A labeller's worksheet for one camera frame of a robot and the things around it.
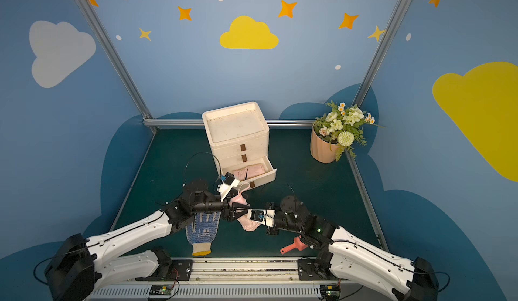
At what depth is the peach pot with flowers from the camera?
32.9 inches

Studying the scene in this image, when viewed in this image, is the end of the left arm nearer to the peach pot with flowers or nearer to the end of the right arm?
the end of the right arm

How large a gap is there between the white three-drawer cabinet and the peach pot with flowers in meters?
0.27

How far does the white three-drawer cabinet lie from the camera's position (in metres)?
0.88
